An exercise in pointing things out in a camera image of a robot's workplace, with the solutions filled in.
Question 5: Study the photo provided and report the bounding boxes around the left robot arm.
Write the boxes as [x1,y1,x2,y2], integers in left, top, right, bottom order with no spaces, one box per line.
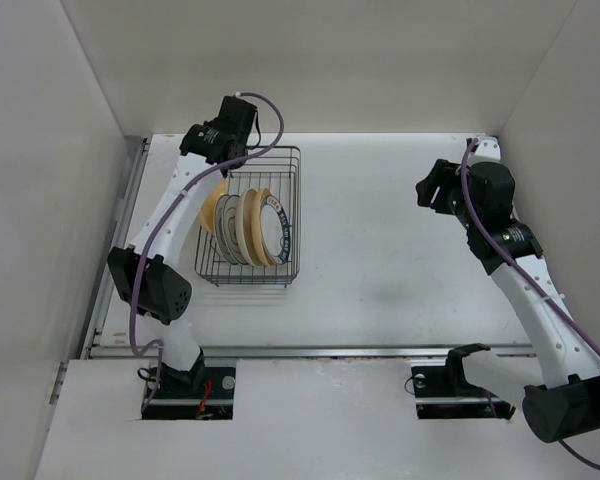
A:
[107,94,257,397]

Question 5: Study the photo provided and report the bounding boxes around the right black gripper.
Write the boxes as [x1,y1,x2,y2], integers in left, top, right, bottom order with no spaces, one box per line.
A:
[416,158,480,230]

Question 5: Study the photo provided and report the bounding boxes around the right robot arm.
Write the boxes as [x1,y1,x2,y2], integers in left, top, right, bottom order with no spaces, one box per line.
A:
[416,137,600,443]

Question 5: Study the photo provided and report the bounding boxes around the white plate green outline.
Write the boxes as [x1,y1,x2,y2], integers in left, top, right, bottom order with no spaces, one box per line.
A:
[214,194,238,265]

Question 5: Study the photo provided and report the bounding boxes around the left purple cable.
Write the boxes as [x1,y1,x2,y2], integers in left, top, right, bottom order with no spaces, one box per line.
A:
[128,91,285,416]

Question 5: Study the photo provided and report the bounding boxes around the grey wire dish rack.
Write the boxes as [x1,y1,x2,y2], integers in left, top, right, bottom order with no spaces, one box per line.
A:
[193,145,301,287]

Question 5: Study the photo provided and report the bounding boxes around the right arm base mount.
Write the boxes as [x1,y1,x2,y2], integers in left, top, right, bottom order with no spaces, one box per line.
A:
[405,364,516,420]

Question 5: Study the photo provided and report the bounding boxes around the yellow bear plate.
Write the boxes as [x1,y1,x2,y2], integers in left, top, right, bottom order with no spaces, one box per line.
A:
[198,179,228,234]

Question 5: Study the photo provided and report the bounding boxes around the yellow plate in rack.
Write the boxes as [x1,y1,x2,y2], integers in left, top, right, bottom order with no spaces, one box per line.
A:
[251,188,273,267]

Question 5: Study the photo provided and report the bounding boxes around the white plate dark green band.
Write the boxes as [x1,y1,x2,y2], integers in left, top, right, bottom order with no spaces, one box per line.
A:
[260,195,291,265]

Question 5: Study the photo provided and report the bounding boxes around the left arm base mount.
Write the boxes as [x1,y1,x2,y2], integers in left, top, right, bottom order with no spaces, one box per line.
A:
[137,363,237,421]

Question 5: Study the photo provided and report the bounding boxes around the cream white plate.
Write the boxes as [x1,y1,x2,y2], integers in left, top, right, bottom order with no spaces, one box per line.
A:
[236,188,259,266]

